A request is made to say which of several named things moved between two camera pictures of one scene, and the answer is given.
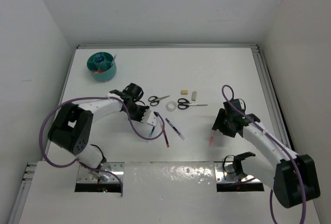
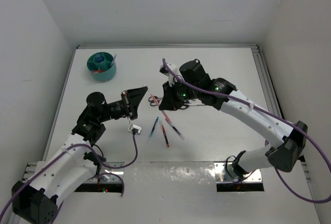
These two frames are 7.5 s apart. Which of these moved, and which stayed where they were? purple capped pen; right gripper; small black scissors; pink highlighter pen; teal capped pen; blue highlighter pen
Moved: right gripper; pink highlighter pen
Stayed: teal capped pen; blue highlighter pen; purple capped pen; small black scissors
